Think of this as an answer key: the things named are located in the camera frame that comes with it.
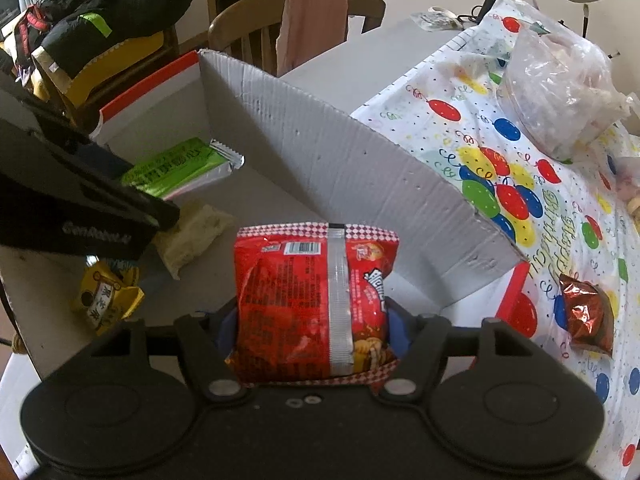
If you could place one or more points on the white and red cardboard box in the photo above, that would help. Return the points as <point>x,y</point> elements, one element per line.
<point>325,150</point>

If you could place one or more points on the shiny brown snack packet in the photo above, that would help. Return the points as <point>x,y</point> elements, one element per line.
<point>587,315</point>

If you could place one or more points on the small clutter pile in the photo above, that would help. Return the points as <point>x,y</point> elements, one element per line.
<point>440,19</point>

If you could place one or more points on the yellow cloth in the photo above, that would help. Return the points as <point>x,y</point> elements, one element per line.
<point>65,80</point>

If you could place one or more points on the pink cloth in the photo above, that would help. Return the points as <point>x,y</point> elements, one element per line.
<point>310,25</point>

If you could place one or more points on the wooden chair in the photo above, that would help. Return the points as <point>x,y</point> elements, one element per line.
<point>240,25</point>

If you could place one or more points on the large clear plastic bag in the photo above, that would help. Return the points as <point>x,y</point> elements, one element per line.
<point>555,95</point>

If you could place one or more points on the small clear plastic bag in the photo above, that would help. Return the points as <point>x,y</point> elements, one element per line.
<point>631,185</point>

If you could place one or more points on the green snack packet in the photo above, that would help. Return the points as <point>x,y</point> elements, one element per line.
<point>175,165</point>

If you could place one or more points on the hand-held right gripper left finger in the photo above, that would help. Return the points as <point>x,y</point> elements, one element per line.
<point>227,327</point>

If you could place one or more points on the black jacket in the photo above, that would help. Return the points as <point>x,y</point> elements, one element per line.
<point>115,0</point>

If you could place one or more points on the balloon print tablecloth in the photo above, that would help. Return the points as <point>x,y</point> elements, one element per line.
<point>500,210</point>

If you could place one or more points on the red snack packet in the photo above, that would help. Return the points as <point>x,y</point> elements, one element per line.
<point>300,305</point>

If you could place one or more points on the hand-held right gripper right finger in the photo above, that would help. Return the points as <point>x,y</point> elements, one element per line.
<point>401,325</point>

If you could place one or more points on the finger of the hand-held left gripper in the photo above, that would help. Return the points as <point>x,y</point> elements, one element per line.
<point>162,214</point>

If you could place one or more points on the pale yellow snack packet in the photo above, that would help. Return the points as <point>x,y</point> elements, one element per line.
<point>192,232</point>

